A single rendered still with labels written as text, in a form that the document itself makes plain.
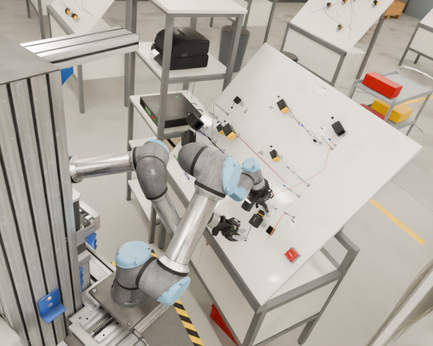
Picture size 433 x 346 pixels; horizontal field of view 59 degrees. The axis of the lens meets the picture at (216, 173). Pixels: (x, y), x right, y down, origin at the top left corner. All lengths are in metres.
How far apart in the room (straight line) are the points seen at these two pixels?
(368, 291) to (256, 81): 1.98
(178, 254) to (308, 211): 0.82
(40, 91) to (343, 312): 2.75
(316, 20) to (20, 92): 5.54
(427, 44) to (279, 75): 6.53
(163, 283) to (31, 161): 0.56
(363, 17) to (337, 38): 0.41
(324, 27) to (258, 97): 3.85
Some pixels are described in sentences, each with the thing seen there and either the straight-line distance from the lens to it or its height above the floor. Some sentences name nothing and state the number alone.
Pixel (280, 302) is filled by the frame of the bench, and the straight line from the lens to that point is 2.06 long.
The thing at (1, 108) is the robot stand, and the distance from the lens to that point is 0.93.
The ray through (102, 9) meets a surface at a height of 1.16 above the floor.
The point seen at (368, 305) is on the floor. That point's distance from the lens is 3.38.
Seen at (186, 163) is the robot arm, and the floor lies 1.67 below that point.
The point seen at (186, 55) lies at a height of 1.56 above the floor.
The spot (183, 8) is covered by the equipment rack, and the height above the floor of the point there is 1.85.
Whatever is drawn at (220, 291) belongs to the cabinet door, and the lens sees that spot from 2.35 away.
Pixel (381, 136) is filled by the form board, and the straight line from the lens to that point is 1.91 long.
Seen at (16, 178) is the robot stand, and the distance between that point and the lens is 1.04.
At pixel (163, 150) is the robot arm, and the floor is 1.52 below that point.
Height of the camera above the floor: 2.43
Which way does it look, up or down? 37 degrees down
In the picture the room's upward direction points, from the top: 12 degrees clockwise
